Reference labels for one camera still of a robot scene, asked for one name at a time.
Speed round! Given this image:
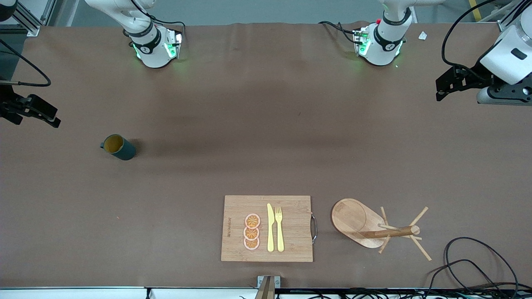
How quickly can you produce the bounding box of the teal mug yellow inside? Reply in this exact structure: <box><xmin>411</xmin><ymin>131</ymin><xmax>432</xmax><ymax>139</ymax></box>
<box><xmin>100</xmin><ymin>134</ymin><xmax>137</xmax><ymax>161</ymax></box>

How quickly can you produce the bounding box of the green-lit base connector box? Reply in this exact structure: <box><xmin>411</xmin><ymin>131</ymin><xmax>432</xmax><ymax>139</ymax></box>
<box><xmin>353</xmin><ymin>27</ymin><xmax>371</xmax><ymax>56</ymax></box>
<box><xmin>165</xmin><ymin>30</ymin><xmax>184</xmax><ymax>59</ymax></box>

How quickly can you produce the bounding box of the table cover mat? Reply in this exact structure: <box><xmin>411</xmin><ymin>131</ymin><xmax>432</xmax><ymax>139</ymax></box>
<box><xmin>0</xmin><ymin>22</ymin><xmax>532</xmax><ymax>289</ymax></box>

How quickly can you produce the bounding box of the wooden mug tree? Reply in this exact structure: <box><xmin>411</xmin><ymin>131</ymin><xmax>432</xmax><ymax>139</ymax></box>
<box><xmin>331</xmin><ymin>198</ymin><xmax>433</xmax><ymax>262</ymax></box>

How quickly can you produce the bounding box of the yellow plastic fork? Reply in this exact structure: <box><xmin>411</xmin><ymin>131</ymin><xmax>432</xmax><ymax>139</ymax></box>
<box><xmin>275</xmin><ymin>206</ymin><xmax>285</xmax><ymax>252</ymax></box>

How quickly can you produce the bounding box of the yellow plastic knife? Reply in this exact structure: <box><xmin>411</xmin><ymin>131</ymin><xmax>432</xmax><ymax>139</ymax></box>
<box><xmin>267</xmin><ymin>203</ymin><xmax>275</xmax><ymax>252</ymax></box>

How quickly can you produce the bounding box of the brown wooden strut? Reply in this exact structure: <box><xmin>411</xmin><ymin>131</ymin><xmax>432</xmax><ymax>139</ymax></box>
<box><xmin>254</xmin><ymin>277</ymin><xmax>276</xmax><ymax>299</ymax></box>

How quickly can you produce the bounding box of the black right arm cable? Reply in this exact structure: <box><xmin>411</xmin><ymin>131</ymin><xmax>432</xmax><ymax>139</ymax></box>
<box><xmin>0</xmin><ymin>39</ymin><xmax>52</xmax><ymax>87</ymax></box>

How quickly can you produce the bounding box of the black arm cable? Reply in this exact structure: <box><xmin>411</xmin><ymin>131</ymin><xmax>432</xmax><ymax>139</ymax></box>
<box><xmin>441</xmin><ymin>0</ymin><xmax>497</xmax><ymax>79</ymax></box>
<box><xmin>0</xmin><ymin>39</ymin><xmax>52</xmax><ymax>87</ymax></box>

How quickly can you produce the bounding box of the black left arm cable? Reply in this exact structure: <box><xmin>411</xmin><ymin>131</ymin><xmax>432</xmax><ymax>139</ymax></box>
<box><xmin>441</xmin><ymin>0</ymin><xmax>497</xmax><ymax>79</ymax></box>

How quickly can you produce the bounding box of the aluminium frame profile with bracket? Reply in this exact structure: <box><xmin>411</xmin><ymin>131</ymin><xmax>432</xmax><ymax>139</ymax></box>
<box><xmin>498</xmin><ymin>0</ymin><xmax>525</xmax><ymax>32</ymax></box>

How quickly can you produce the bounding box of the black left base cable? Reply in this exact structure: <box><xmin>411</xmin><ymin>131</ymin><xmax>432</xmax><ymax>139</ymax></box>
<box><xmin>318</xmin><ymin>21</ymin><xmax>359</xmax><ymax>42</ymax></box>

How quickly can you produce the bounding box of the black base cable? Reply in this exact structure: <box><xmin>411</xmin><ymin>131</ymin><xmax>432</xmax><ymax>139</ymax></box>
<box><xmin>131</xmin><ymin>0</ymin><xmax>186</xmax><ymax>46</ymax></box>
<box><xmin>318</xmin><ymin>21</ymin><xmax>359</xmax><ymax>42</ymax></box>

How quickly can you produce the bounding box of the black looping cable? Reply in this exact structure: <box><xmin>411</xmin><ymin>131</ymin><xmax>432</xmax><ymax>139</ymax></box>
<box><xmin>424</xmin><ymin>237</ymin><xmax>520</xmax><ymax>297</ymax></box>

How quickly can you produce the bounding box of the black right base cable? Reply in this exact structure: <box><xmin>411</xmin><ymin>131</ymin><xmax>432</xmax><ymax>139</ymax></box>
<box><xmin>131</xmin><ymin>0</ymin><xmax>186</xmax><ymax>46</ymax></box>

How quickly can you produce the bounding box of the bamboo cutting board metal handle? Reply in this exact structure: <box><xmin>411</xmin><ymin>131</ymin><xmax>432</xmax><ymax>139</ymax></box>
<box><xmin>221</xmin><ymin>195</ymin><xmax>318</xmax><ymax>262</ymax></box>

